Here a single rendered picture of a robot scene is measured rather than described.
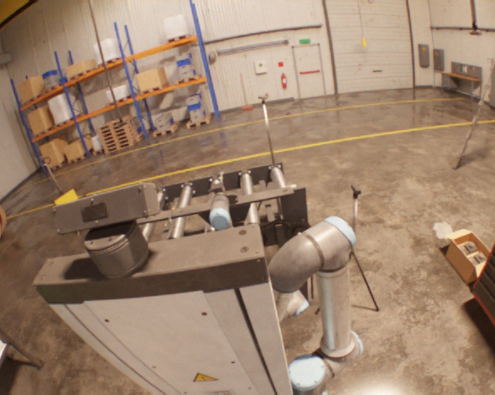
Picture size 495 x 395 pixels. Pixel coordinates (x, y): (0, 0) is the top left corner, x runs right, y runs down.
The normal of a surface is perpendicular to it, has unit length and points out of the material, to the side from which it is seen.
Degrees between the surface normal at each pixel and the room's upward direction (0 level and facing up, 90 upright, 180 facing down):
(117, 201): 61
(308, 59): 90
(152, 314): 90
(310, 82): 90
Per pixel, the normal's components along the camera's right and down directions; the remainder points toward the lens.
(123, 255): 0.71, 0.24
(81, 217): -0.02, 0.03
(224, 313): 0.07, 0.50
